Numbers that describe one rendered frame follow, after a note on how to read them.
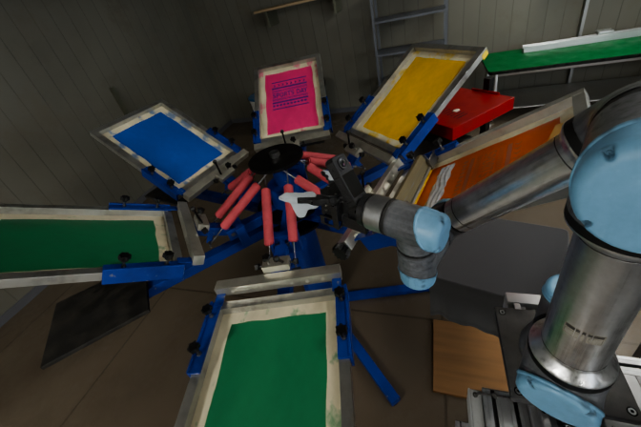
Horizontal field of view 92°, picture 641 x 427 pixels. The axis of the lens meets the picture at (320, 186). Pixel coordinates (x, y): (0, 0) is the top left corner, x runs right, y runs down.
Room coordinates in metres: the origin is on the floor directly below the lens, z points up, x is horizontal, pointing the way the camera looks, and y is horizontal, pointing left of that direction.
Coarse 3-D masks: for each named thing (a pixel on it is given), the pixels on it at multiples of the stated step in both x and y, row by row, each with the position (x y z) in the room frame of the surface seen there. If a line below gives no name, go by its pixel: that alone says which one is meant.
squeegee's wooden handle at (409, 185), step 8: (416, 160) 1.21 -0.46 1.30; (424, 160) 1.22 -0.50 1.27; (416, 168) 1.16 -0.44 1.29; (424, 168) 1.18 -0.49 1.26; (408, 176) 1.10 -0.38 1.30; (416, 176) 1.11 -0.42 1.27; (408, 184) 1.06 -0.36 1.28; (416, 184) 1.08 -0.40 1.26; (400, 192) 1.01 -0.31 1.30; (408, 192) 1.02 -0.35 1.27; (408, 200) 0.99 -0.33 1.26
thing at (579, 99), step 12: (564, 96) 1.02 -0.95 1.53; (576, 96) 0.96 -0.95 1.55; (588, 96) 0.96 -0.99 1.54; (540, 108) 1.06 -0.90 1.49; (552, 108) 1.01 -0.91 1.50; (564, 108) 0.99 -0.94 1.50; (576, 108) 0.89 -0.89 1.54; (516, 120) 1.09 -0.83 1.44; (528, 120) 1.06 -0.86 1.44; (492, 132) 1.13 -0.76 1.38; (504, 132) 1.10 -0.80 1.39; (468, 144) 1.19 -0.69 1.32; (480, 144) 1.16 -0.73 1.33; (444, 156) 1.25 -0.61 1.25; (564, 192) 0.57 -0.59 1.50; (528, 204) 0.61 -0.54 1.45; (540, 204) 0.60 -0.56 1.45
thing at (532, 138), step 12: (552, 120) 0.97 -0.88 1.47; (528, 132) 0.99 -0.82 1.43; (540, 132) 0.94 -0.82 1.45; (504, 144) 1.03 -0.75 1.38; (528, 144) 0.92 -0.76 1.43; (540, 144) 0.87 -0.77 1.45; (468, 156) 1.12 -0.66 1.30; (456, 168) 1.10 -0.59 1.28; (432, 180) 1.13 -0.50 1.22; (456, 180) 0.99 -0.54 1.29
